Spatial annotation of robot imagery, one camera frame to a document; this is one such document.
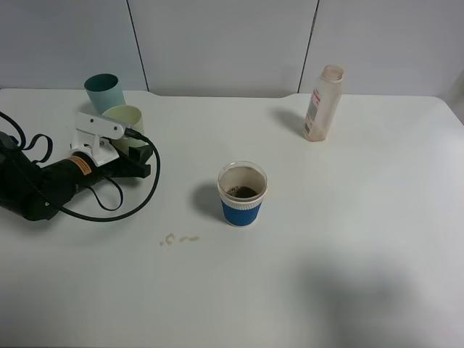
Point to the brown spilled drink stain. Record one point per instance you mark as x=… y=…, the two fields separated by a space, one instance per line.
x=171 y=239

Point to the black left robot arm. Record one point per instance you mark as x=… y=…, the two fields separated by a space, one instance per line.
x=37 y=193

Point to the white wrist camera on mount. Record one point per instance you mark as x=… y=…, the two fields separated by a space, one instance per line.
x=93 y=135

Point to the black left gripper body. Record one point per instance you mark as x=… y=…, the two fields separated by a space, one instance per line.
x=112 y=169

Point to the pale green plastic cup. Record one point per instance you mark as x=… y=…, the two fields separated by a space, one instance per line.
x=132 y=117

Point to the clear plastic beverage bottle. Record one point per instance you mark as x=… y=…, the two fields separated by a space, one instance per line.
x=323 y=103

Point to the blue sleeved paper cup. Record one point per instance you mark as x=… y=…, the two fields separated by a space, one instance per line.
x=242 y=187

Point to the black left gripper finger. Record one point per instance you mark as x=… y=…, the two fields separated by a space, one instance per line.
x=137 y=155
x=129 y=170

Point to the teal plastic cup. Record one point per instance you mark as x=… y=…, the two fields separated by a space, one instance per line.
x=104 y=92

